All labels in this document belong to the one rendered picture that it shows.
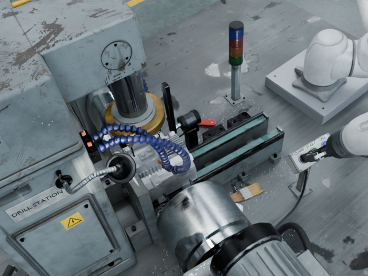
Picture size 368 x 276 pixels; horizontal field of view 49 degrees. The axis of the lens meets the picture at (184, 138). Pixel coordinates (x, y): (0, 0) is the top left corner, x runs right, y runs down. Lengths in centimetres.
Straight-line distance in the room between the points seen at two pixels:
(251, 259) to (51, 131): 51
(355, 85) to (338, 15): 201
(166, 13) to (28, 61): 319
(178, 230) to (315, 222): 60
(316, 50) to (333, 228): 71
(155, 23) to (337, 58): 237
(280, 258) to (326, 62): 104
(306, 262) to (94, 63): 64
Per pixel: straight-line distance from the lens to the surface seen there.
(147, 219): 138
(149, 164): 133
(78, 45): 89
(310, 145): 145
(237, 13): 249
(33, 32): 93
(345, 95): 194
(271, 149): 170
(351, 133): 109
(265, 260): 91
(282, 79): 198
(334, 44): 177
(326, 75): 184
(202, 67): 213
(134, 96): 111
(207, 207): 119
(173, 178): 140
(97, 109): 156
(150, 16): 398
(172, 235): 122
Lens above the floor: 220
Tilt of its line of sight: 51 degrees down
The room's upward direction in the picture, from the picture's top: 8 degrees counter-clockwise
